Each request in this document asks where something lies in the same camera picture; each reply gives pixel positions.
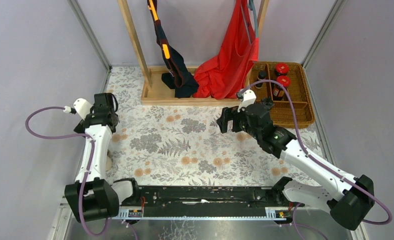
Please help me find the small black cap spice bottle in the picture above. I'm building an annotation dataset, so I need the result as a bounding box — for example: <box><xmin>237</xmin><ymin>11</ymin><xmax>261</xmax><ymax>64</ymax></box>
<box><xmin>254</xmin><ymin>70</ymin><xmax>267</xmax><ymax>89</ymax></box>

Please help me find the red lid sauce jar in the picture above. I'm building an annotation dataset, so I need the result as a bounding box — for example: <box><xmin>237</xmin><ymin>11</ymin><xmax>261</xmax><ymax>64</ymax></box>
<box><xmin>274</xmin><ymin>62</ymin><xmax>290</xmax><ymax>77</ymax></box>

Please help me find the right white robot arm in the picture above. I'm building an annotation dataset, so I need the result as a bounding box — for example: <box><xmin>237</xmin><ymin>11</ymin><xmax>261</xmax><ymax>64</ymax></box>
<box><xmin>216</xmin><ymin>102</ymin><xmax>375</xmax><ymax>231</ymax></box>

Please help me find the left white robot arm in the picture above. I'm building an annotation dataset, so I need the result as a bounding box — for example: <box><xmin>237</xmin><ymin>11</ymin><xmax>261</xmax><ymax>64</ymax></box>
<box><xmin>64</xmin><ymin>93</ymin><xmax>138</xmax><ymax>223</ymax></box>

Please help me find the red apron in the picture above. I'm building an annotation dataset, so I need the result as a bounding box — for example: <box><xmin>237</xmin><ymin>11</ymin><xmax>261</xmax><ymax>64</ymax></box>
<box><xmin>192</xmin><ymin>0</ymin><xmax>259</xmax><ymax>100</ymax></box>

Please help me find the small dark bottle front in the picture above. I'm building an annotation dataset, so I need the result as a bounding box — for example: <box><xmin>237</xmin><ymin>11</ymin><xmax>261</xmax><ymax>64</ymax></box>
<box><xmin>105</xmin><ymin>150</ymin><xmax>114</xmax><ymax>171</ymax></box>

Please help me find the wicker divided tray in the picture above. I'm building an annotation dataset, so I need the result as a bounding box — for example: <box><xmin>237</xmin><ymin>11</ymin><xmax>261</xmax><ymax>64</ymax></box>
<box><xmin>249</xmin><ymin>61</ymin><xmax>315</xmax><ymax>129</ymax></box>

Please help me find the floral table mat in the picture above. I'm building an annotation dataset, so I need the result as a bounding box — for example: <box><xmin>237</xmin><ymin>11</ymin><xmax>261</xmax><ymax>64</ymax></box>
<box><xmin>83</xmin><ymin>66</ymin><xmax>332</xmax><ymax>187</ymax></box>

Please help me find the dark navy garment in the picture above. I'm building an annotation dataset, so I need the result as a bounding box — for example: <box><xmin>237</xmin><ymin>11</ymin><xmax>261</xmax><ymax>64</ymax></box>
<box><xmin>147</xmin><ymin>0</ymin><xmax>200</xmax><ymax>99</ymax></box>

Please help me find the grey clothes hanger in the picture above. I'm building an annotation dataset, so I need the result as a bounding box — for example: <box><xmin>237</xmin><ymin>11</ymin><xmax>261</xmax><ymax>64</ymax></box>
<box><xmin>240</xmin><ymin>0</ymin><xmax>259</xmax><ymax>43</ymax></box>

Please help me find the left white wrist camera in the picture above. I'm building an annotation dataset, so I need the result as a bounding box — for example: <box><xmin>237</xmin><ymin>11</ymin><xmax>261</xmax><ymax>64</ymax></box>
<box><xmin>62</xmin><ymin>98</ymin><xmax>93</xmax><ymax>120</ymax></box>

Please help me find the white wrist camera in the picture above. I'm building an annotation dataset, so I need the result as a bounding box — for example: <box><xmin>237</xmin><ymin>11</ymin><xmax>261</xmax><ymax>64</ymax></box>
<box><xmin>62</xmin><ymin>98</ymin><xmax>93</xmax><ymax>120</ymax></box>
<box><xmin>236</xmin><ymin>89</ymin><xmax>257</xmax><ymax>112</ymax></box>

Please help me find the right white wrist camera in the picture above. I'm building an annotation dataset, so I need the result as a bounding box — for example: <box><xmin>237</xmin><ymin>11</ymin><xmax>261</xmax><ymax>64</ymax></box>
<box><xmin>236</xmin><ymin>89</ymin><xmax>257</xmax><ymax>112</ymax></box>

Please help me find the wooden rack frame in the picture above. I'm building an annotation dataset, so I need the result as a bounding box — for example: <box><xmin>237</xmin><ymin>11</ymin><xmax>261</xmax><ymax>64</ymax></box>
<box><xmin>117</xmin><ymin>0</ymin><xmax>271</xmax><ymax>107</ymax></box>

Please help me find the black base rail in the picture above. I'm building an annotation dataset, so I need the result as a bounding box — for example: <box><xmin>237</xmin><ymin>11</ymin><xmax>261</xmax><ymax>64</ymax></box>
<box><xmin>116</xmin><ymin>179</ymin><xmax>297</xmax><ymax>222</ymax></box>

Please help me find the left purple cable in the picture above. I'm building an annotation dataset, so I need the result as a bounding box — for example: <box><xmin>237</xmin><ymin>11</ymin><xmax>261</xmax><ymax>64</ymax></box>
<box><xmin>25</xmin><ymin>105</ymin><xmax>113</xmax><ymax>237</ymax></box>

